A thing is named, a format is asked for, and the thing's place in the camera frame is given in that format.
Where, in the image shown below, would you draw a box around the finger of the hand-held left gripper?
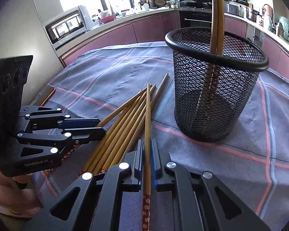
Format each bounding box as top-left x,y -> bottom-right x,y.
19,105 -> 101,130
16,126 -> 106,155

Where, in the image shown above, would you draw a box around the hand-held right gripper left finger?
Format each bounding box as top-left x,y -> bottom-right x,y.
30,139 -> 145,231

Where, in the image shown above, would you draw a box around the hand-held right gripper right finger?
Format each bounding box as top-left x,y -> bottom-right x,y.
151,138 -> 271,231

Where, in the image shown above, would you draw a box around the bunch of bamboo chopsticks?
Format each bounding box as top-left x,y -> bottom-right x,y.
42,73 -> 169,181

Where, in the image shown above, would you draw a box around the black mesh utensil holder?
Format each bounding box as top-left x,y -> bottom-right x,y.
165,27 -> 270,142

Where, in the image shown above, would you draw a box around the person's left hand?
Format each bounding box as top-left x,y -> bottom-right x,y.
0,160 -> 42,219

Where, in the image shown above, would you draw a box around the blue checked tablecloth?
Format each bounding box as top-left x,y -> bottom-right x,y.
32,41 -> 289,231

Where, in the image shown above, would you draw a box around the silver refrigerator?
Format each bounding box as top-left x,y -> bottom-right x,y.
0,0 -> 65,106

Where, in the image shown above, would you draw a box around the white toaster oven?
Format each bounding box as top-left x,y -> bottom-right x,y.
45,5 -> 93,45

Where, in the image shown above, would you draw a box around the pink kitchen cabinets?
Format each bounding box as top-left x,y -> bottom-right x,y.
59,10 -> 289,80

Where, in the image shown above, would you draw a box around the black built-in oven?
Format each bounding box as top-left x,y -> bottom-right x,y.
179,10 -> 213,29

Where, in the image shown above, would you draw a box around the silver metal box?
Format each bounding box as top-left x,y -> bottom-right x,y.
225,3 -> 240,15

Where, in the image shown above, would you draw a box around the steel pot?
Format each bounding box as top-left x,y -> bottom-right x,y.
246,6 -> 259,21

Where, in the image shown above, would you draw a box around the green kitchen appliance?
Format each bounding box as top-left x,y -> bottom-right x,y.
277,16 -> 289,39

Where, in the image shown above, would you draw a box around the copper kettle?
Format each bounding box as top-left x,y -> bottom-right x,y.
262,4 -> 274,17

